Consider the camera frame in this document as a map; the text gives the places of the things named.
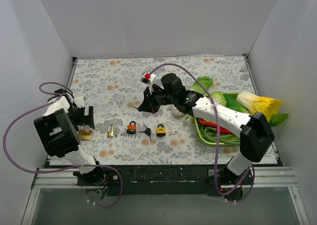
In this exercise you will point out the round green cabbage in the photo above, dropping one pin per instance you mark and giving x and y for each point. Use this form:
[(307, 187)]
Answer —
[(218, 98)]

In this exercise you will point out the green vegetable tray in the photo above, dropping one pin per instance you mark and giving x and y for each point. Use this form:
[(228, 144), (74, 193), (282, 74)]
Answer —
[(233, 121)]

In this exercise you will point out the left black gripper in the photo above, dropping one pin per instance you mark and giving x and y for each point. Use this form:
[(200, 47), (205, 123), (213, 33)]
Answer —
[(85, 117)]

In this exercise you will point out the black base frame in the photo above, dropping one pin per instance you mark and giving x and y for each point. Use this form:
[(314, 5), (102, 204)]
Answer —
[(161, 180)]

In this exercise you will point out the yellow padlock keys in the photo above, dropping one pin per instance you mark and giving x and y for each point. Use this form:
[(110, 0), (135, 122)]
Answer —
[(173, 132)]

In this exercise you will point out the green long beans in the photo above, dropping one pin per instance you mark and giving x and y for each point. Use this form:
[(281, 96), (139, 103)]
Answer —
[(209, 135)]

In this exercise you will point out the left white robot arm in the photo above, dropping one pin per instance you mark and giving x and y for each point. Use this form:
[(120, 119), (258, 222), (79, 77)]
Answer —
[(61, 129)]

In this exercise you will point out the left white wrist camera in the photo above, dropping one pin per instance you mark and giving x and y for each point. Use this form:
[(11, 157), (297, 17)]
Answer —
[(79, 102)]

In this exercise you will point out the yellow napa cabbage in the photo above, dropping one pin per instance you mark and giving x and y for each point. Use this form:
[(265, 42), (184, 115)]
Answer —
[(253, 103)]

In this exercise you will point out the red chili pepper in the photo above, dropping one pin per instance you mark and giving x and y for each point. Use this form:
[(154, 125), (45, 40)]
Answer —
[(214, 125)]

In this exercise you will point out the yellow padlock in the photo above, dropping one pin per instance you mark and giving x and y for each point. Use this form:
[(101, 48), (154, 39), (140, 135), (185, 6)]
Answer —
[(161, 130)]

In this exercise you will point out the floral table mat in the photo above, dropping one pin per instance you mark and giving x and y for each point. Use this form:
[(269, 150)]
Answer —
[(113, 87)]

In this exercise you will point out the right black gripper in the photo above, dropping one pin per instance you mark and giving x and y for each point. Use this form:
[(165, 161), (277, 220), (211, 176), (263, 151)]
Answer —
[(153, 100)]

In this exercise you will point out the aluminium frame rail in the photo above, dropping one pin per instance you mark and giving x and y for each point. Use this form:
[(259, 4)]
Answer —
[(163, 203)]

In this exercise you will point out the large brass padlock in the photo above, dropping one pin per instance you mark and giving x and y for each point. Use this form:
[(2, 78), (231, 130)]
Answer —
[(85, 134)]

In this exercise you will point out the small brass padlock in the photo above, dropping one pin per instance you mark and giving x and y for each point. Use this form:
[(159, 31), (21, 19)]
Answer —
[(110, 131)]

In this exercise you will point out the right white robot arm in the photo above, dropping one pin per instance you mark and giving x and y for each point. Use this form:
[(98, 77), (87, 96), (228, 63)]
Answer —
[(245, 157)]

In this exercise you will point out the orange padlock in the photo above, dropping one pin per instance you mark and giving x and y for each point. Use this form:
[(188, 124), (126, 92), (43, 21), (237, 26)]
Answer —
[(131, 128)]

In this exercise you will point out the orange padlock keys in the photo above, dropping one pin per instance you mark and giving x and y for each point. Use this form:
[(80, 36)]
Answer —
[(146, 130)]

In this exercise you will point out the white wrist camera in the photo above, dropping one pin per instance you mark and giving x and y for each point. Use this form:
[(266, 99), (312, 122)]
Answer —
[(79, 102), (150, 80)]

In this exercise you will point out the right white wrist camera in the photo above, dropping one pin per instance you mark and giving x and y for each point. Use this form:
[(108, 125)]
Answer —
[(150, 80)]

